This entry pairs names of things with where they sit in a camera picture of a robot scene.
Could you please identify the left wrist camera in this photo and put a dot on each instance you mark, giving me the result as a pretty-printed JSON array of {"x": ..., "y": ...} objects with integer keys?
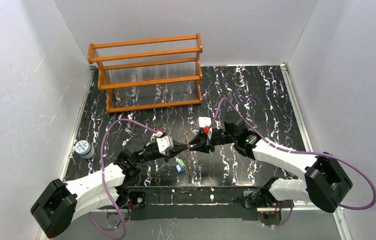
[{"x": 164, "y": 142}]

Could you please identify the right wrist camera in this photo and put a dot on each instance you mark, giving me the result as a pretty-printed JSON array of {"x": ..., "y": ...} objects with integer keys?
[{"x": 204, "y": 124}]

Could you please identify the blue white tape roll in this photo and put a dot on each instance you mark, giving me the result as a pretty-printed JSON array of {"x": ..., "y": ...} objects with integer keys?
[{"x": 84, "y": 149}]

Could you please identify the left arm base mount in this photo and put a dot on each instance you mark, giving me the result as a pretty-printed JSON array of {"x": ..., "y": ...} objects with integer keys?
[{"x": 126, "y": 198}]

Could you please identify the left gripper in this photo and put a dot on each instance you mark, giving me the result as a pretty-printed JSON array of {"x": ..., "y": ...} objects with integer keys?
[{"x": 173, "y": 147}]

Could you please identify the green key tag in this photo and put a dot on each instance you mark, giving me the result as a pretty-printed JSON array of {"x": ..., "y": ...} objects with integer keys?
[{"x": 181, "y": 162}]

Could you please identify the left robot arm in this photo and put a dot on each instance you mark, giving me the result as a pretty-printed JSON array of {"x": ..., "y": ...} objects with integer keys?
[{"x": 63, "y": 202}]

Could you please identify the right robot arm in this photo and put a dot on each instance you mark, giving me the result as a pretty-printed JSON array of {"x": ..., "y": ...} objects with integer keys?
[{"x": 320, "y": 180}]

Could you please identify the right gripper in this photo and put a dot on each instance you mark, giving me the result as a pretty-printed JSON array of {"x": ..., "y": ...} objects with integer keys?
[{"x": 205, "y": 143}]

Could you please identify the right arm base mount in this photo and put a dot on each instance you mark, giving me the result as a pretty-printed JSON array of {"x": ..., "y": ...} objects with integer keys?
[{"x": 273, "y": 210}]

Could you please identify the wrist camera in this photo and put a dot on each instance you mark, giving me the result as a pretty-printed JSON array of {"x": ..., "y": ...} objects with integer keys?
[
  {"x": 164, "y": 142},
  {"x": 204, "y": 124}
]

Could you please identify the orange wooden shelf rack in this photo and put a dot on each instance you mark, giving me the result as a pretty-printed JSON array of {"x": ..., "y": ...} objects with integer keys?
[{"x": 149, "y": 73}]

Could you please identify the blue key tag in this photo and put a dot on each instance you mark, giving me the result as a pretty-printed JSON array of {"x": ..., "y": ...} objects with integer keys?
[{"x": 179, "y": 168}]

